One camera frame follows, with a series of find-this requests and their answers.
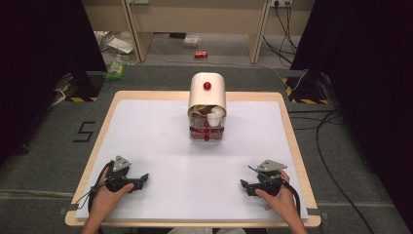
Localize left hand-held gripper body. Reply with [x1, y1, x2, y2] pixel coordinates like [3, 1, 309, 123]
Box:
[104, 155, 144, 194]

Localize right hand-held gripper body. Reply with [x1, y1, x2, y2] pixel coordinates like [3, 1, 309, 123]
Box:
[247, 159, 288, 198]

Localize black stand base striped tape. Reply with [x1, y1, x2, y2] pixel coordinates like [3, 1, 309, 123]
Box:
[282, 70, 331, 106]
[48, 71, 106, 110]

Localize person's left hand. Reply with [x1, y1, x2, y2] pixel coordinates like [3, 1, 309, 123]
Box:
[92, 167, 134, 213]

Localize left hand-held gripper black cable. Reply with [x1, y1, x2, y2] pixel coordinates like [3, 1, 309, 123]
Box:
[77, 160, 115, 213]

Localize right hand-held gripper black cable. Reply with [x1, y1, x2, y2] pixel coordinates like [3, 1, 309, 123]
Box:
[281, 178, 302, 216]

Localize red items in clear drawer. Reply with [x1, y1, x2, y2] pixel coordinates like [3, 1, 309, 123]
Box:
[189, 126, 225, 141]

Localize hand-held gripper black cable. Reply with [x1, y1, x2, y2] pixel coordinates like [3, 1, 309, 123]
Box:
[281, 178, 302, 216]
[77, 160, 115, 213]

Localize person's right hand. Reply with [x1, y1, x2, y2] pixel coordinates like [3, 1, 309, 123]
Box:
[254, 169, 298, 222]

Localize white table mat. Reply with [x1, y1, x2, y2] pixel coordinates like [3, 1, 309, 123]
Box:
[74, 98, 310, 222]

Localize black tape floor mark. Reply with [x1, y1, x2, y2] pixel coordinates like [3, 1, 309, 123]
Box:
[72, 120, 97, 143]

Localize white paper cup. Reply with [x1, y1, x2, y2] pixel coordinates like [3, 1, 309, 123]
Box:
[206, 111, 225, 128]

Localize black cables from socket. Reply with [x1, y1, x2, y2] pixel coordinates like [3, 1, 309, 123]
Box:
[262, 2, 299, 66]

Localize clear plastic box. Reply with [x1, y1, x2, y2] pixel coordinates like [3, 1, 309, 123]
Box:
[181, 34, 203, 50]

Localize black floor cables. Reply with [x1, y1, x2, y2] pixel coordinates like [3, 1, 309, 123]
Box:
[287, 108, 379, 234]

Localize wooden table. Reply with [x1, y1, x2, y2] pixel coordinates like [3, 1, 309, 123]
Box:
[64, 90, 322, 228]

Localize black curtain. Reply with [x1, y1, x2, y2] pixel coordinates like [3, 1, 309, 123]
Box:
[289, 0, 413, 225]
[0, 0, 108, 168]

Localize green packet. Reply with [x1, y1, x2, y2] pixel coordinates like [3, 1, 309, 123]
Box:
[103, 60, 127, 82]

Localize white wall socket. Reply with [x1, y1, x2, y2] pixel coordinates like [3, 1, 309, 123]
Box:
[269, 0, 293, 9]

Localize beige desk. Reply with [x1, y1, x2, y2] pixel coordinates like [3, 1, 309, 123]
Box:
[81, 0, 317, 65]

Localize person's lap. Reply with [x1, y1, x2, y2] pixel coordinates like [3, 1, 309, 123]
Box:
[167, 226, 248, 234]

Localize cream cabinet with red knobs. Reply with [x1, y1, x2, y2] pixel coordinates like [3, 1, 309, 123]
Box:
[187, 71, 228, 142]

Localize white crumpled plastic sheets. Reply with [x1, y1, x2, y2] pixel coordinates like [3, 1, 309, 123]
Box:
[94, 30, 136, 56]

